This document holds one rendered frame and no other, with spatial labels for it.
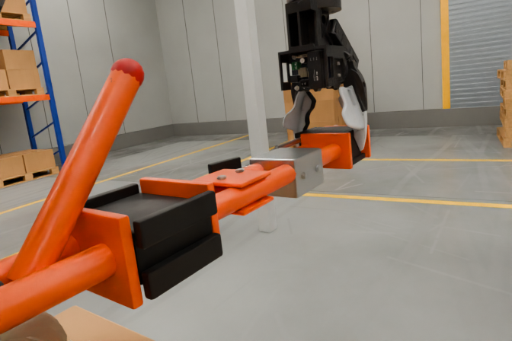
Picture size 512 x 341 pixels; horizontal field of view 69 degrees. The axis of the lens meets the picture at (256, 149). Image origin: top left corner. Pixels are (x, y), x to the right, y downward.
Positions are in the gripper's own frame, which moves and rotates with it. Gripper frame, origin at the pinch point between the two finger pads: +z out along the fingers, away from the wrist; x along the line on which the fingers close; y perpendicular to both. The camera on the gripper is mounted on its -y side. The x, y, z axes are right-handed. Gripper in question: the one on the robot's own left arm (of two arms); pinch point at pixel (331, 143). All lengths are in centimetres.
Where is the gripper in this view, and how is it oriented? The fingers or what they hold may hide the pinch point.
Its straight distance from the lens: 57.0
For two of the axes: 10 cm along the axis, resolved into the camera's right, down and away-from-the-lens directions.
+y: -5.7, 1.9, -8.0
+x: 8.1, 0.1, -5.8
